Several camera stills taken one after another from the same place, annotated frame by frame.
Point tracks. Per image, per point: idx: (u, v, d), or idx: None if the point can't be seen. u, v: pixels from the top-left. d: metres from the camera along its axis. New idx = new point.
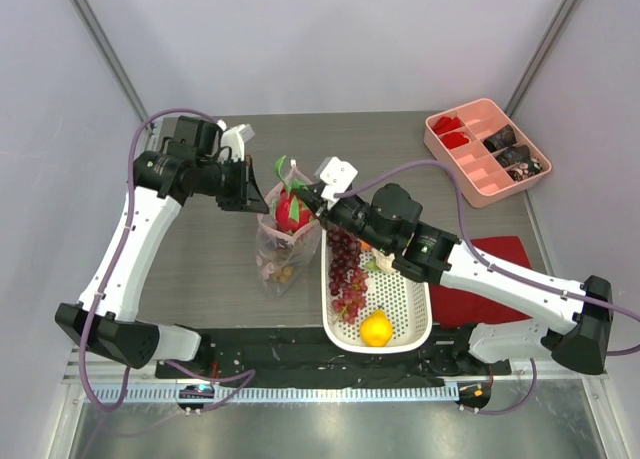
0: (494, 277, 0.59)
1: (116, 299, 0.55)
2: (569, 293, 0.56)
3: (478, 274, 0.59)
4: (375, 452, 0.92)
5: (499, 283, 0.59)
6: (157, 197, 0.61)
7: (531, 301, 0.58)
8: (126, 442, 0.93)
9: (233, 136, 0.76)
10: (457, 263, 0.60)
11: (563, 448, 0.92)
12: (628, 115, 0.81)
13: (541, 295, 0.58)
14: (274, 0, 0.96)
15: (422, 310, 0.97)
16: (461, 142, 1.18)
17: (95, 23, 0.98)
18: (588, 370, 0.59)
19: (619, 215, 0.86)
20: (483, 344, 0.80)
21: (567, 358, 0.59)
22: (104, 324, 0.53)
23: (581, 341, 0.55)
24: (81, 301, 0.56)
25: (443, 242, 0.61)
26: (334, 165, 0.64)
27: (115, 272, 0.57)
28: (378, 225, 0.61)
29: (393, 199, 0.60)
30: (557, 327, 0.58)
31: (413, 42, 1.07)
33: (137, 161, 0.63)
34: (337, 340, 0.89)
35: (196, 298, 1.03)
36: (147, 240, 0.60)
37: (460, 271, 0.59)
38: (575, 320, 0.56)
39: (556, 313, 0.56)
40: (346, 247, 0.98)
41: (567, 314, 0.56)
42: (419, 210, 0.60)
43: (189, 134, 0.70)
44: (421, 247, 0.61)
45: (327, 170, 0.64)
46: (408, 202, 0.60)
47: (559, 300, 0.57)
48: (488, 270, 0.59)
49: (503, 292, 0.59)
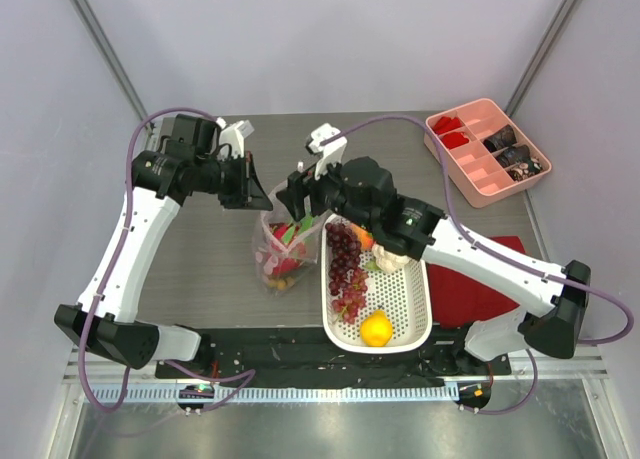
0: (477, 254, 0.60)
1: (116, 300, 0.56)
2: (549, 275, 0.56)
3: (461, 250, 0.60)
4: (375, 451, 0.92)
5: (482, 261, 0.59)
6: (156, 197, 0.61)
7: (511, 282, 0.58)
8: (126, 442, 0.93)
9: (232, 132, 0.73)
10: (442, 239, 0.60)
11: (562, 448, 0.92)
12: (627, 115, 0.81)
13: (521, 276, 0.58)
14: (273, 0, 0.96)
15: (422, 310, 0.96)
16: (461, 141, 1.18)
17: (96, 23, 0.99)
18: (563, 354, 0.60)
19: (619, 215, 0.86)
20: (476, 341, 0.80)
21: (539, 342, 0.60)
22: (103, 325, 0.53)
23: (558, 324, 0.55)
24: (80, 302, 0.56)
25: (425, 215, 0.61)
26: (325, 128, 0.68)
27: (114, 273, 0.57)
28: (355, 196, 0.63)
29: (361, 168, 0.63)
30: (536, 309, 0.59)
31: (413, 42, 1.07)
33: (135, 162, 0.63)
34: (337, 340, 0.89)
35: (195, 297, 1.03)
36: (146, 239, 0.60)
37: (444, 246, 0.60)
38: (553, 303, 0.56)
39: (535, 294, 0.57)
40: (346, 247, 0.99)
41: (546, 295, 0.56)
42: (388, 177, 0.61)
43: (188, 133, 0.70)
44: (403, 219, 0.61)
45: (318, 131, 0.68)
46: (376, 170, 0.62)
47: (539, 281, 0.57)
48: (471, 247, 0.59)
49: (485, 270, 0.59)
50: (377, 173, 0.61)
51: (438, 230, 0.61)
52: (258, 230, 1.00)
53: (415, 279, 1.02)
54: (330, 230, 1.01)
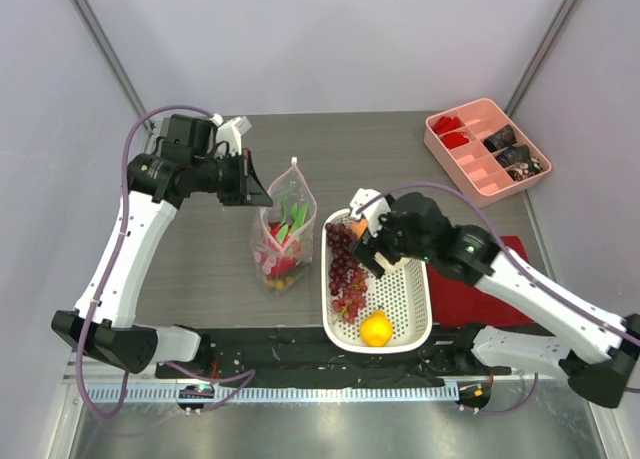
0: (536, 291, 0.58)
1: (113, 306, 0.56)
2: (608, 326, 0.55)
3: (519, 286, 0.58)
4: (375, 452, 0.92)
5: (540, 300, 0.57)
6: (152, 202, 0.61)
7: (567, 325, 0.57)
8: (126, 442, 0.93)
9: (229, 130, 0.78)
10: (501, 273, 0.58)
11: (563, 448, 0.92)
12: (628, 115, 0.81)
13: (578, 322, 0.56)
14: (272, 1, 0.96)
15: (422, 311, 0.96)
16: (461, 141, 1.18)
17: (96, 23, 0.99)
18: (604, 402, 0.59)
19: (619, 215, 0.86)
20: (492, 347, 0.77)
21: (583, 385, 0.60)
22: (100, 332, 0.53)
23: (611, 375, 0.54)
24: (77, 308, 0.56)
25: (484, 243, 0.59)
26: (361, 193, 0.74)
27: (110, 279, 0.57)
28: (408, 228, 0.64)
29: (406, 198, 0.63)
30: (589, 355, 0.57)
31: (413, 42, 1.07)
33: (131, 165, 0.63)
34: (337, 340, 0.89)
35: (195, 298, 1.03)
36: (142, 245, 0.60)
37: (502, 281, 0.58)
38: (608, 354, 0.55)
39: (591, 342, 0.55)
40: (346, 247, 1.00)
41: (602, 345, 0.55)
42: (432, 204, 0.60)
43: (183, 133, 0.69)
44: (462, 245, 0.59)
45: (356, 199, 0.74)
46: (420, 199, 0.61)
47: (597, 330, 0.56)
48: (530, 284, 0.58)
49: (544, 310, 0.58)
50: (421, 201, 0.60)
51: (497, 262, 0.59)
52: (257, 228, 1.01)
53: (415, 279, 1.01)
54: (330, 230, 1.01)
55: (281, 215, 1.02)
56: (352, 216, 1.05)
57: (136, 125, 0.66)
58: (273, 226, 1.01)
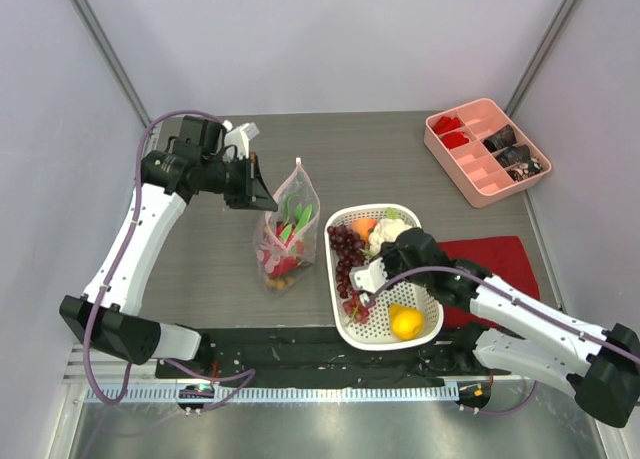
0: (518, 310, 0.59)
1: (122, 291, 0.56)
2: (586, 334, 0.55)
3: (502, 306, 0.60)
4: (375, 452, 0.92)
5: (522, 317, 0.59)
6: (164, 194, 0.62)
7: (547, 337, 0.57)
8: (127, 441, 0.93)
9: (237, 135, 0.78)
10: (485, 294, 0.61)
11: (563, 448, 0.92)
12: (628, 114, 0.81)
13: (557, 332, 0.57)
14: (273, 2, 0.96)
15: (432, 306, 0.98)
16: (461, 141, 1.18)
17: (96, 22, 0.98)
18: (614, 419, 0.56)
19: (618, 213, 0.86)
20: (494, 352, 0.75)
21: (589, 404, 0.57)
22: (108, 316, 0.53)
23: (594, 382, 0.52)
24: (86, 292, 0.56)
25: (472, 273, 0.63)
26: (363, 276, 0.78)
27: (120, 265, 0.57)
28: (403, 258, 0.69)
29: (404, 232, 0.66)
30: (573, 364, 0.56)
31: (414, 42, 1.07)
33: (144, 160, 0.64)
34: (352, 342, 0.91)
35: (196, 297, 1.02)
36: (153, 232, 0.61)
37: (485, 301, 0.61)
38: (589, 360, 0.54)
39: (570, 350, 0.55)
40: (351, 248, 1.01)
41: (581, 352, 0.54)
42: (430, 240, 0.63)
43: (194, 134, 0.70)
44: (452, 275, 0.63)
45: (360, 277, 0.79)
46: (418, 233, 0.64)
47: (576, 340, 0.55)
48: (511, 304, 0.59)
49: (524, 326, 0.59)
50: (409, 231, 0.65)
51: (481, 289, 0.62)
52: (259, 229, 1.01)
53: None
54: (334, 234, 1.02)
55: (285, 211, 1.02)
56: (352, 217, 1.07)
57: (147, 129, 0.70)
58: (277, 226, 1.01)
